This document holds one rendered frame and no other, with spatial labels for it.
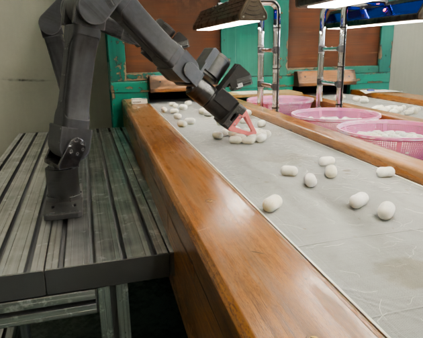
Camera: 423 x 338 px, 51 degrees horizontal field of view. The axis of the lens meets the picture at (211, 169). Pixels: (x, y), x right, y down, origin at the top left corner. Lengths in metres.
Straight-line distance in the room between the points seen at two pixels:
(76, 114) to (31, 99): 1.85
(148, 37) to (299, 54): 1.30
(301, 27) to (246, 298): 1.89
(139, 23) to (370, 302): 0.72
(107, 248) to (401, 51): 2.98
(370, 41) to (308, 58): 0.33
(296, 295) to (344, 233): 0.21
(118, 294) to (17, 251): 0.17
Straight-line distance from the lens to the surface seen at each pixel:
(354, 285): 0.47
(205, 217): 0.56
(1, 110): 2.78
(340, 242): 0.56
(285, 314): 0.37
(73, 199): 0.93
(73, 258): 0.71
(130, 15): 0.96
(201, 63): 1.08
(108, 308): 0.72
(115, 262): 0.68
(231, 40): 2.06
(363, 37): 2.35
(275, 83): 1.53
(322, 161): 0.90
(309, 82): 2.14
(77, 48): 0.91
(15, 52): 2.75
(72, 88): 0.90
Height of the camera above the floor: 0.97
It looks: 15 degrees down
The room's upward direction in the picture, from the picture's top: 1 degrees counter-clockwise
